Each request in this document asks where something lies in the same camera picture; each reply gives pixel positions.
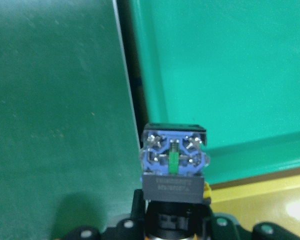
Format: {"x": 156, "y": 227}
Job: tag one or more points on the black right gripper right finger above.
{"x": 207, "y": 220}

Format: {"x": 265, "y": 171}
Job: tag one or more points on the green conveyor belt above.
{"x": 68, "y": 138}

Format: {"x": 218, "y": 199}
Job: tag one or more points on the blue contact block push button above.
{"x": 173, "y": 182}

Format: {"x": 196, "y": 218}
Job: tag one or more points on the yellow plastic tray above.
{"x": 274, "y": 200}

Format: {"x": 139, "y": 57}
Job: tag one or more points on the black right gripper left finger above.
{"x": 137, "y": 215}

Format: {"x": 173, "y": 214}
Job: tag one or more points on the green plastic tray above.
{"x": 231, "y": 66}

